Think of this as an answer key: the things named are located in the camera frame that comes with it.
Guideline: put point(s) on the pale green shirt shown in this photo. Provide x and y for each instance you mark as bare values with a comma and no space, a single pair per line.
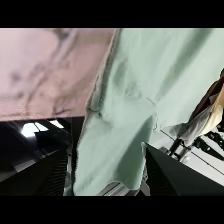
140,83

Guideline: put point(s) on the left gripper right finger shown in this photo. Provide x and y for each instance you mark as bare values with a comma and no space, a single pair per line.
176,180

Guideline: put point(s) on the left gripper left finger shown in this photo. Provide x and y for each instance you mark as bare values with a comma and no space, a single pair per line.
40,180

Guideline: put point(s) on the grey garment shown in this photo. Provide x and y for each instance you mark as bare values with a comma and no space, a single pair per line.
193,128

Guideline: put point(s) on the cream garment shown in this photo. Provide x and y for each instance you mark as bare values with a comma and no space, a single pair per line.
216,115

